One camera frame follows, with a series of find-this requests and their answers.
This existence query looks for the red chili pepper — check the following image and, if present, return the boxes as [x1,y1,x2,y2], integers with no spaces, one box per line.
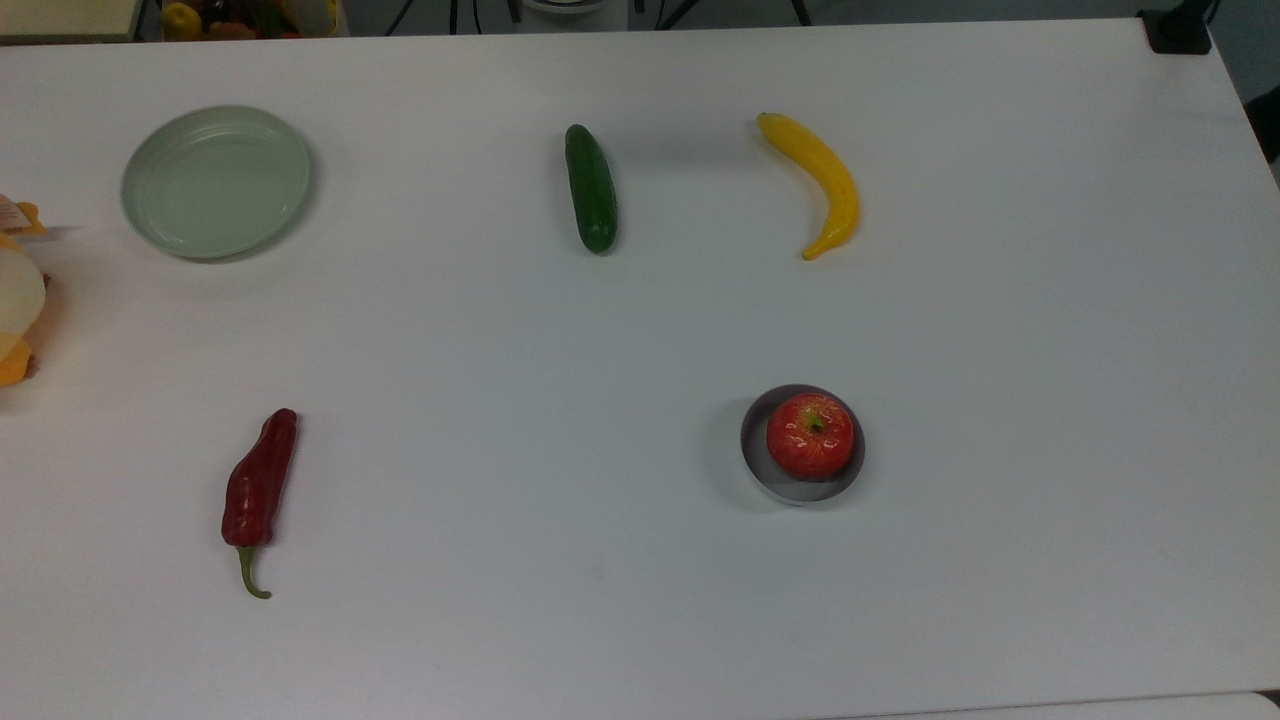
[221,407,299,601]

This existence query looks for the yellow banana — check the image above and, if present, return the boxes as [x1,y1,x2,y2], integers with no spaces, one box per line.
[756,112,861,262]

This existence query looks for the beige wooden side table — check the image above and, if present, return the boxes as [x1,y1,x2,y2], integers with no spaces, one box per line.
[0,0,144,45]

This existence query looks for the yellow white plush toy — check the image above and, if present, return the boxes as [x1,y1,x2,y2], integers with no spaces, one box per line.
[0,195,49,387]

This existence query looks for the box of toy fruit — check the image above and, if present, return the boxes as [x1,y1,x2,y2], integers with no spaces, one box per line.
[160,0,347,42]

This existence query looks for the green cucumber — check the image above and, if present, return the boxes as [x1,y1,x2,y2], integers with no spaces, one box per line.
[564,123,619,256]

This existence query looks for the pale green plastic plate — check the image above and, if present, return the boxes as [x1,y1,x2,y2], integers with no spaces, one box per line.
[121,105,313,262]

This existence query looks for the black table clamp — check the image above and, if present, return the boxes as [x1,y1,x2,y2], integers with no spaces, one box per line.
[1139,0,1219,56]

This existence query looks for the small grey bowl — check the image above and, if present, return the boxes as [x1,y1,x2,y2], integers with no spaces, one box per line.
[740,384,867,506]

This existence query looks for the red apple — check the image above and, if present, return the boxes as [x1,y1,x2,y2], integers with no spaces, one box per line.
[766,392,856,478]

